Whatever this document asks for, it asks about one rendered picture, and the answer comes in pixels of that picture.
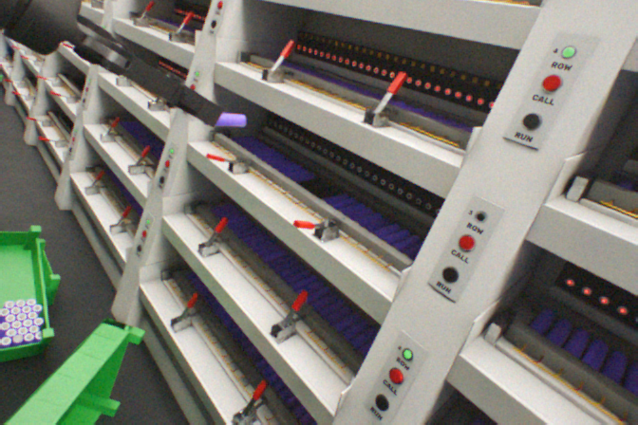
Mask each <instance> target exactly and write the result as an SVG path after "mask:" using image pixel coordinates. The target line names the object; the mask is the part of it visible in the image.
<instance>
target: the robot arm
mask: <svg viewBox="0 0 638 425"><path fill-rule="evenodd" d="M81 6H82V0H0V31H1V30H2V29H3V28H4V36H6V37H8V38H9V39H11V40H12V41H14V42H16V43H18V44H20V45H22V46H25V47H27V48H29V49H30V50H32V51H34V52H36V53H38V54H40V55H43V56H47V55H50V54H52V53H53V52H55V51H56V50H57V49H58V48H59V45H60V43H62V42H64V41H67V42H69V43H71V44H72V45H74V46H75V47H74V48H73V50H72V51H73V52H74V53H75V54H77V56H79V57H80V58H81V59H83V60H85V61H87V62H89V63H91V64H93V65H99V66H101V67H103V68H104V69H106V70H108V71H110V72H111V73H113V74H115V75H117V76H121V75H123V76H124V77H126V78H128V79H130V80H131V81H133V82H135V83H138V84H139V85H141V86H143V87H145V88H147V89H148V90H150V91H152V92H154V93H156V94H157V95H159V96H161V97H163V98H164V99H166V100H167V101H168V103H167V104H166V105H167V106H168V107H170V108H173V106H176V107H177V108H179V109H181V110H183V111H185V112H186V113H188V114H190V115H192V116H193V117H195V118H197V119H199V120H201V121H203V122H205V123H207V124H208V125H210V126H212V127H215V125H216V123H217V121H218V120H219V118H220V116H221V115H222V113H223V111H224V109H223V108H221V107H220V106H218V105H216V104H215V103H213V102H211V101H209V100H208V99H206V98H205V97H203V96H202V95H200V94H198V93H197V92H196V91H195V90H193V89H191V88H190V87H188V86H187V85H185V84H183V83H181V82H179V81H178V80H176V79H173V78H174V76H175V74H173V73H171V72H170V71H169V72H168V73H167V75H164V74H163V73H161V72H160V71H159V70H158V69H155V68H154V67H153V66H151V65H149V64H147V63H146V62H144V61H142V60H141V59H139V58H138V57H136V56H135V55H134V51H133V49H131V48H130V47H128V46H126V45H125V44H123V43H121V42H120V41H118V40H117V39H115V38H114V37H113V36H112V34H111V33H110V32H109V31H107V30H105V29H104V28H103V27H101V26H99V25H97V24H95V23H94V22H91V21H89V23H88V24H87V26H83V25H82V24H80V23H78V22H77V14H78V13H79V12H80V10H81ZM106 39H107V40H106ZM108 40H109V41H108ZM111 42H112V43H111Z"/></svg>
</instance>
